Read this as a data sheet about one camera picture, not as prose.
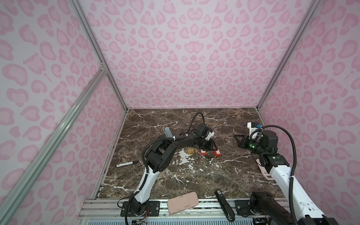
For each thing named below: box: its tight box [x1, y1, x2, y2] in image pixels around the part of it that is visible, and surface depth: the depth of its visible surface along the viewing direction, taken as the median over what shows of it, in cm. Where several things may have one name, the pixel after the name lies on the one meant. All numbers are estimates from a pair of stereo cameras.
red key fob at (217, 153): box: [213, 148, 222, 157], surface depth 94 cm
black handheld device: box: [214, 189, 236, 223], surface depth 73 cm
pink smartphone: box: [166, 191, 200, 215], surface depth 76 cm
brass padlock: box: [187, 148, 195, 155], surface depth 96 cm
